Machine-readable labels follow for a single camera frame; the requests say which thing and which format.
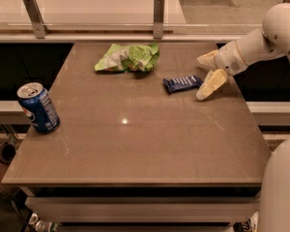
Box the green chip bag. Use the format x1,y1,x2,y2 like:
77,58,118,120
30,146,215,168
94,43,160,73

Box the middle metal rail bracket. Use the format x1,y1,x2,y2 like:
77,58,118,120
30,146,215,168
153,0,165,39

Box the blue pepsi can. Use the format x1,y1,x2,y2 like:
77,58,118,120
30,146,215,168
16,82,60,133

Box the left metal rail bracket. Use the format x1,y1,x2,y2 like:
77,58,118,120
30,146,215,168
22,0,48,39

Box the blue rxbar blueberry wrapper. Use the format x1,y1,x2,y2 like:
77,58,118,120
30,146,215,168
162,75,203,94

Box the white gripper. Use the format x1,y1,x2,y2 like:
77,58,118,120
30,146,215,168
196,41,247,101

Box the cans under table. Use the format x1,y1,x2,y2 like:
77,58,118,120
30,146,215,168
29,213,58,232

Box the grey table drawer front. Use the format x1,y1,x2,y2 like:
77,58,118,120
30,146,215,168
26,197,259,223

